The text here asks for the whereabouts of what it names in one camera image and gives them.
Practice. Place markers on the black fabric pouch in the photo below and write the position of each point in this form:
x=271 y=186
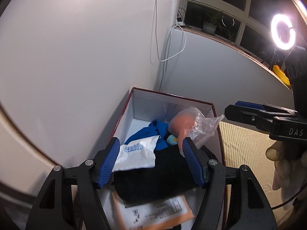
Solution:
x=170 y=176

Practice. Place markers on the pink plastic bag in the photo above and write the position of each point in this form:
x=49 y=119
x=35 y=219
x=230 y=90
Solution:
x=193 y=124

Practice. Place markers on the blue towel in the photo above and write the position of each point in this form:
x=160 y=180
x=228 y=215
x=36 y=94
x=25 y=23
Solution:
x=155 y=128

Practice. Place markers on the orange tissue pack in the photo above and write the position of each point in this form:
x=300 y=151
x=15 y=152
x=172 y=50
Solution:
x=159 y=214

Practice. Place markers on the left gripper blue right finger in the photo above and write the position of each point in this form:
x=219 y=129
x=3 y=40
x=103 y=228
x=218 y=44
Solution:
x=197 y=162

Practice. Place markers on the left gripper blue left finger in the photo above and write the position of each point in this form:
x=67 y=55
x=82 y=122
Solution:
x=104 y=162

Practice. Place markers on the yellow fruit bowl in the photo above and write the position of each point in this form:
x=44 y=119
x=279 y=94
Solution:
x=281 y=75

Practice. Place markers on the striped yellow table cloth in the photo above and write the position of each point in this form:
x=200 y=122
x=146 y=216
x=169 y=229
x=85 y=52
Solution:
x=246 y=146

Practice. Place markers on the white power strip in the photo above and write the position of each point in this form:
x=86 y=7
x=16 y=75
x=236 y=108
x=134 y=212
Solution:
x=180 y=22

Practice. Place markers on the white gloved right hand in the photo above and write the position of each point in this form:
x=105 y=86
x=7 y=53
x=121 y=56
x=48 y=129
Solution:
x=289 y=174

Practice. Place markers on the fruit pattern cream tube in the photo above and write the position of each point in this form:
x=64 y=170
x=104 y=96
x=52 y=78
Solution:
x=172 y=140

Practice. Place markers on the potted plant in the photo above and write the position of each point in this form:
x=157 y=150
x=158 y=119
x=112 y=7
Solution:
x=216 y=21

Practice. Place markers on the red cardboard box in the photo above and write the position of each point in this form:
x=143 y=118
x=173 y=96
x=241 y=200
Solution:
x=137 y=110

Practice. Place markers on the white foil sachet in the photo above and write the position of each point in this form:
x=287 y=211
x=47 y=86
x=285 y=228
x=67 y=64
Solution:
x=136 y=155

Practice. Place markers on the ring light on tripod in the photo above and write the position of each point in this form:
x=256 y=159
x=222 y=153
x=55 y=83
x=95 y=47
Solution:
x=283 y=36

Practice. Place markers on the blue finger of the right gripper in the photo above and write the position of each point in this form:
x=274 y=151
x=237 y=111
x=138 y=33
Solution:
x=241 y=114
x=250 y=105

